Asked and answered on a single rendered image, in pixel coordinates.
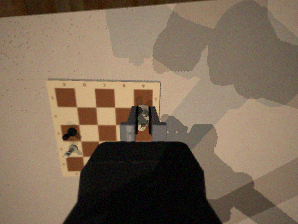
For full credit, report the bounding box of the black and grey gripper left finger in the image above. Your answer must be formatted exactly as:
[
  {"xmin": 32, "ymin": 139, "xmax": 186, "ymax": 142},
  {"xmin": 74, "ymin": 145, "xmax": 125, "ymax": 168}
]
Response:
[{"xmin": 120, "ymin": 106, "xmax": 138, "ymax": 142}]

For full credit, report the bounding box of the black chess pawn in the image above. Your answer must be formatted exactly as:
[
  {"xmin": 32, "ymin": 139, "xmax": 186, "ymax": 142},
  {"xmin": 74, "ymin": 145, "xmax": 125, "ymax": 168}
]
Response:
[{"xmin": 62, "ymin": 128, "xmax": 77, "ymax": 140}]

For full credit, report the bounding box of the wooden chessboard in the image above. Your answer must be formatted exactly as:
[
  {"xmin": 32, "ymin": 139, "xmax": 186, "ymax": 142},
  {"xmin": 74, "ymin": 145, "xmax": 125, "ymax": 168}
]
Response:
[{"xmin": 46, "ymin": 80, "xmax": 160, "ymax": 177}]

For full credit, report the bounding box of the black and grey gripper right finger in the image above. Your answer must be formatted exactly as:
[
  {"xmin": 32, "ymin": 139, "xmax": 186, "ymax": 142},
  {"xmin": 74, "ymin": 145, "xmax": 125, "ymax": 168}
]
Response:
[{"xmin": 148, "ymin": 106, "xmax": 167, "ymax": 142}]

